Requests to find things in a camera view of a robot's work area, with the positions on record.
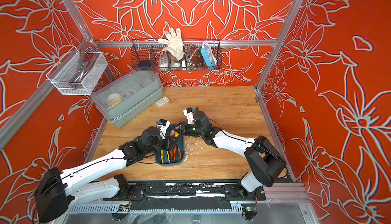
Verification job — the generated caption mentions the white power strip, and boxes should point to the white power strip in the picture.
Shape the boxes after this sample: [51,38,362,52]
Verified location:
[158,54,169,69]

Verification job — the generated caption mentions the coiled clear cable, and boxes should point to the coiled clear cable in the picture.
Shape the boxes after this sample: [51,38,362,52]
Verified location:
[187,45,202,69]

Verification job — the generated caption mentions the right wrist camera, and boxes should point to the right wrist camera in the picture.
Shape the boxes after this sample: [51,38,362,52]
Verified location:
[183,107,196,125]

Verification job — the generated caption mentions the white wire mesh basket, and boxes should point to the white wire mesh basket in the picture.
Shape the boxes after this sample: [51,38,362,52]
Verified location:
[46,48,108,96]

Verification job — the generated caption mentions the black wire wall basket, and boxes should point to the black wire wall basket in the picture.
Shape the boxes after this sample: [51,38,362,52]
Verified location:
[131,39,223,71]

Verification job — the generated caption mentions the yellow pliers in box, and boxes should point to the yellow pliers in box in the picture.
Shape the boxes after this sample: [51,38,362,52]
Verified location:
[160,150,171,164]

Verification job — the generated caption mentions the translucent lidded storage container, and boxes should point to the translucent lidded storage container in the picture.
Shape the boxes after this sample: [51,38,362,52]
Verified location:
[91,71,164,128]

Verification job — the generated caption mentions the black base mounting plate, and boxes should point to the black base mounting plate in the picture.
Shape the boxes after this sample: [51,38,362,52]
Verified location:
[104,179,266,202]

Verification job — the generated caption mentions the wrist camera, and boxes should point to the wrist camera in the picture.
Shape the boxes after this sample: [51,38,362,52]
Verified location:
[156,119,170,139]
[183,107,196,125]

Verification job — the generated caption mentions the small white labelled box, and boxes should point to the small white labelled box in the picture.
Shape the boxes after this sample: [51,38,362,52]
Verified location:
[155,96,170,107]

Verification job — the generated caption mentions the yellow black small pliers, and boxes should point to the yellow black small pliers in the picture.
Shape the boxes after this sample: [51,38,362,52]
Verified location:
[170,130,180,137]

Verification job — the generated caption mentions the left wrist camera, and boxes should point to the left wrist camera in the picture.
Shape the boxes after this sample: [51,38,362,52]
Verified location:
[156,119,170,139]

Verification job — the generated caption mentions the orange long nose pliers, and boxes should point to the orange long nose pliers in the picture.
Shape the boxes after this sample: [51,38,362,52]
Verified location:
[170,144,177,163]

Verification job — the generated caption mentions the orange black small pliers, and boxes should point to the orange black small pliers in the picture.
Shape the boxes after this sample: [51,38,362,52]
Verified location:
[173,146,182,162]

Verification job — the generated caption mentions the blue white box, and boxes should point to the blue white box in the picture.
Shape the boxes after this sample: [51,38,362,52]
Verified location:
[201,41,217,70]

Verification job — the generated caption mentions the white work glove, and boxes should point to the white work glove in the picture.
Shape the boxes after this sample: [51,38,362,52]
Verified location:
[158,27,184,61]

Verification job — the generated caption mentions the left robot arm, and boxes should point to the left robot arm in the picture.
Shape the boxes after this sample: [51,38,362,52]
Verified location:
[33,127,179,223]

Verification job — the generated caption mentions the dark blue round object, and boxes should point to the dark blue round object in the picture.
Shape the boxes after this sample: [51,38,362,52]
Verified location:
[138,60,151,70]

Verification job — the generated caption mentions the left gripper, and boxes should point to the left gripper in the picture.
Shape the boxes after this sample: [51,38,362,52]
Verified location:
[145,134,179,156]

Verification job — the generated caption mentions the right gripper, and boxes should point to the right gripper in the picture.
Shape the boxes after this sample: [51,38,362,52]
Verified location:
[171,122,206,138]

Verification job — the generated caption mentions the teal plastic storage box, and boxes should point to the teal plastic storage box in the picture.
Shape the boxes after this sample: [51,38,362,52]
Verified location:
[154,135,186,167]

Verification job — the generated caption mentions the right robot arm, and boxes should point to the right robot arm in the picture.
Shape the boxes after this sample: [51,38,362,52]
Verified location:
[174,109,287,192]

